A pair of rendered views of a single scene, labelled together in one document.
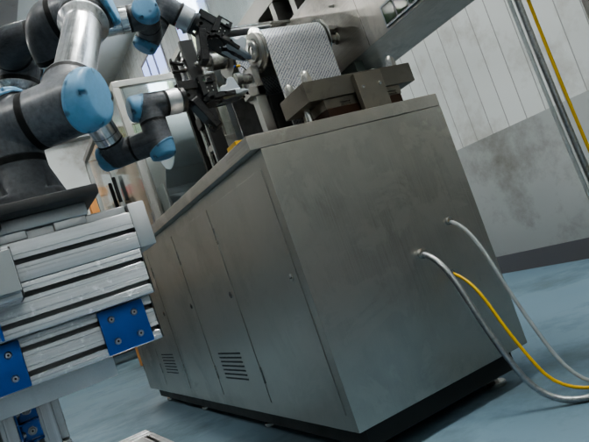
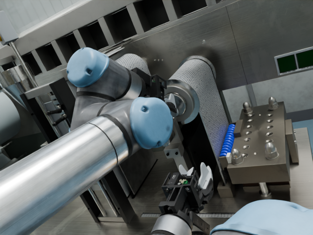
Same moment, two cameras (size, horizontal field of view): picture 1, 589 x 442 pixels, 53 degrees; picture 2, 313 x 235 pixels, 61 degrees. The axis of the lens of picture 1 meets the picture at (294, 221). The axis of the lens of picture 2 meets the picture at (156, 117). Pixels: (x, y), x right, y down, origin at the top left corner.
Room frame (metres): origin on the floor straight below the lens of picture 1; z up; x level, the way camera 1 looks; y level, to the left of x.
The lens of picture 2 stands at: (1.31, 0.38, 1.49)
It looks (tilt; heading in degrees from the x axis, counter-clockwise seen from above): 19 degrees down; 329
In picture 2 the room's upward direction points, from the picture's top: 23 degrees counter-clockwise
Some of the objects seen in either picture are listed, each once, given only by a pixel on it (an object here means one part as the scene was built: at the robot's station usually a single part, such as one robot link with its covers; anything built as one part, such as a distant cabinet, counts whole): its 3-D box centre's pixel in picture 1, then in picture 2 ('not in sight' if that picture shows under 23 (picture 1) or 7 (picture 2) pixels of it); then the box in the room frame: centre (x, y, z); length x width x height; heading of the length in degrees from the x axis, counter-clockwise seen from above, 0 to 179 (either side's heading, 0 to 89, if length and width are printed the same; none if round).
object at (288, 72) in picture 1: (313, 84); (218, 127); (1.93, -0.21, 1.08); 0.23 x 0.01 x 0.18; 118
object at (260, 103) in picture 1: (260, 112); (182, 166); (1.93, -0.01, 1.05); 0.06 x 0.05 x 0.31; 118
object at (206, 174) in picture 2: (233, 86); (204, 172); (1.77, 0.04, 1.11); 0.09 x 0.03 x 0.06; 109
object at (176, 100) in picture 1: (173, 102); (169, 234); (1.71, 0.22, 1.11); 0.08 x 0.05 x 0.08; 28
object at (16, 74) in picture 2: not in sight; (15, 75); (2.61, 0.18, 1.50); 0.14 x 0.14 x 0.06
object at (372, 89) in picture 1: (371, 89); (292, 140); (1.76, -0.35, 0.97); 0.10 x 0.03 x 0.11; 118
